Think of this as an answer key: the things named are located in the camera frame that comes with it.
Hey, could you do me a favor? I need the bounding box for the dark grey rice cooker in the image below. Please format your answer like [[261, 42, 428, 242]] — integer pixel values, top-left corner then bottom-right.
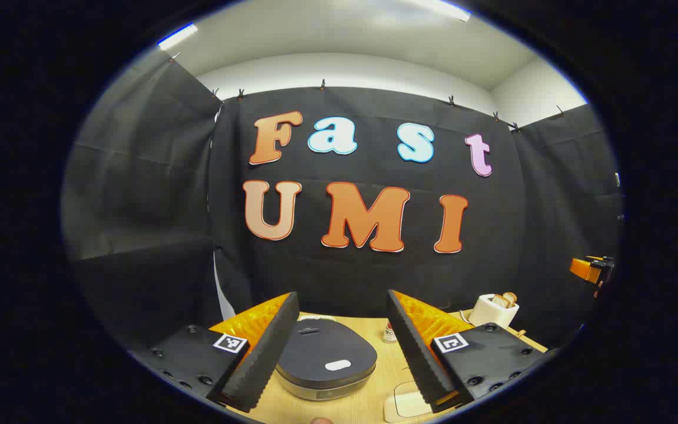
[[275, 318, 378, 401]]

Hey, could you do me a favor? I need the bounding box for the white toaster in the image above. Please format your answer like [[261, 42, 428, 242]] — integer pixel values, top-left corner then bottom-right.
[[468, 293, 519, 328]]

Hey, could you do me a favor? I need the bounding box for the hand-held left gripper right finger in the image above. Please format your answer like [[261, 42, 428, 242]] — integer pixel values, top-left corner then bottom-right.
[[386, 290, 549, 413]]

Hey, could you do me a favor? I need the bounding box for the ceiling light panel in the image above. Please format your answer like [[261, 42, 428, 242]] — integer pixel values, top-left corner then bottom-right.
[[158, 24, 198, 51], [416, 0, 472, 22]]

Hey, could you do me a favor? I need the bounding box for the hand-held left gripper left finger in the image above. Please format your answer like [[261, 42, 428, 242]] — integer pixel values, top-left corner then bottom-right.
[[130, 291, 300, 413]]

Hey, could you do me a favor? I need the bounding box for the black backdrop cloth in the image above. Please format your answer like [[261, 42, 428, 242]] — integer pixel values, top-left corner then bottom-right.
[[62, 56, 622, 354]]

